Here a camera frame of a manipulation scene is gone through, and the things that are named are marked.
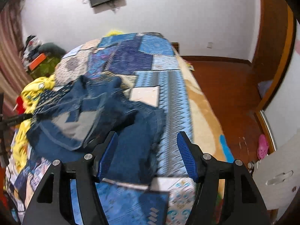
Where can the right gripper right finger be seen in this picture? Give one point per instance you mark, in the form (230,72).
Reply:
(242,201)

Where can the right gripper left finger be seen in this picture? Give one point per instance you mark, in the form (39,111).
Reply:
(52,202)

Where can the blue denim jacket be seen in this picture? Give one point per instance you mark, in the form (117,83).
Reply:
(72,121)

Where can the clothes pile on green chair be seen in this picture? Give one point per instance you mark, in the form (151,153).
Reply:
(33,48)

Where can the red plush cloth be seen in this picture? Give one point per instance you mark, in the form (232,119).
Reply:
(19,108)

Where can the yellow cartoon blanket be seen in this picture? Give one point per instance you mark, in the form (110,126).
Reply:
(30,96)

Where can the striped brown curtain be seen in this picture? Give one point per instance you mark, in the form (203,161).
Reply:
(13,75)

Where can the pink croc shoe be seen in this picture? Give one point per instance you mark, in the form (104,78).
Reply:
(263,147)

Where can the orange box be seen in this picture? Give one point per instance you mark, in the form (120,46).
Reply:
(37,61)

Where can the tan fleece blanket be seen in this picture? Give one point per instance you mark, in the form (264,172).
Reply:
(207,134)

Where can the blue patchwork bed cover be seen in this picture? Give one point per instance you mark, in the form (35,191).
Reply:
(128,83)

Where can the wooden wardrobe with glass door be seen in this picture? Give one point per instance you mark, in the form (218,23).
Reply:
(276,59)

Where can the white cabinet with handle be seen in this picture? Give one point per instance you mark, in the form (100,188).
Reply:
(277,175)

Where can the white wall socket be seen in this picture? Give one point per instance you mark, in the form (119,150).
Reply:
(209,45)

